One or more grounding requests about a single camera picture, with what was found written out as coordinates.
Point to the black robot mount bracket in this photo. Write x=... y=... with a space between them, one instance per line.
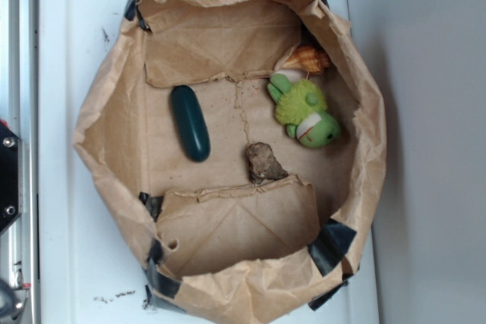
x=9 y=165

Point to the metal rail frame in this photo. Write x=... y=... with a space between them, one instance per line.
x=20 y=297

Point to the orange spiral seashell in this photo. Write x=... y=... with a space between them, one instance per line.
x=309 y=59

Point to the dark green oblong capsule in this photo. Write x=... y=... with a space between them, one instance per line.
x=190 y=123

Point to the green plush toy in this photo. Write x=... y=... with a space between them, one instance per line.
x=301 y=107

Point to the brown paper bag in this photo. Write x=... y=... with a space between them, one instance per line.
x=240 y=250

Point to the black tape strip right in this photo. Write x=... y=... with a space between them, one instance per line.
x=331 y=245

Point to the white plastic tray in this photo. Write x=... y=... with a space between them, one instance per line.
x=88 y=272

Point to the black tape bottom left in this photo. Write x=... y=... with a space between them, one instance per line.
x=160 y=287

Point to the brown rough rock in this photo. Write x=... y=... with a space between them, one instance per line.
x=263 y=165

